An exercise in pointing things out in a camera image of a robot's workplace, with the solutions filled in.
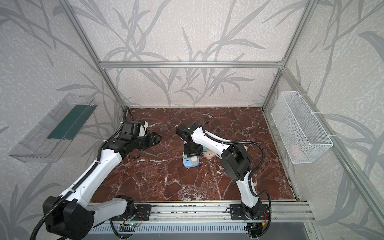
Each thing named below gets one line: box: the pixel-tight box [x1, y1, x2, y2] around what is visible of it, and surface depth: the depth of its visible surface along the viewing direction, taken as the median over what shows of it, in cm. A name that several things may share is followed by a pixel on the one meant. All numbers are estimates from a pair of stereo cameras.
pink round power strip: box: [202, 148, 216, 159], surface depth 95 cm
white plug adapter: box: [191, 156, 197, 165], surface depth 85 cm
